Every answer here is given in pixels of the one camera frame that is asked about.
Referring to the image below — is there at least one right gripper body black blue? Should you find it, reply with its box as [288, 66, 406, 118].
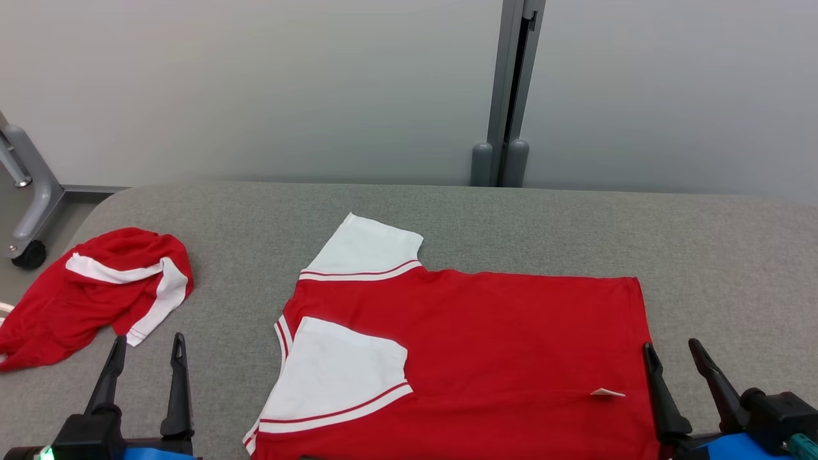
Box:
[658, 431, 793, 460]

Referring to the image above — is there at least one left gripper body black blue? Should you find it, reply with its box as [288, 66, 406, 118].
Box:
[0, 409, 202, 460]

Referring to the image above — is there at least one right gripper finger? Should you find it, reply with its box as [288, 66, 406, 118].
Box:
[642, 342, 693, 440]
[688, 339, 745, 433]

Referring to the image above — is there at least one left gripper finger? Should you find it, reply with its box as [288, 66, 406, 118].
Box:
[160, 332, 194, 438]
[85, 334, 127, 416]

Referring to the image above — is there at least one red shorts white trim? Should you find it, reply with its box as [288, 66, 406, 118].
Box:
[0, 227, 194, 372]

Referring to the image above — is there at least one red jersey number 23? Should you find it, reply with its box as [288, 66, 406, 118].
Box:
[243, 213, 660, 460]

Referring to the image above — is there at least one grey wheeled stand leg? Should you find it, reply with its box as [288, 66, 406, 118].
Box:
[0, 112, 66, 270]

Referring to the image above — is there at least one teal right camera connector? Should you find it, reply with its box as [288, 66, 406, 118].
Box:
[787, 433, 818, 460]

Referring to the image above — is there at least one grey metal partition post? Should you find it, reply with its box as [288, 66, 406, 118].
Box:
[471, 0, 547, 188]

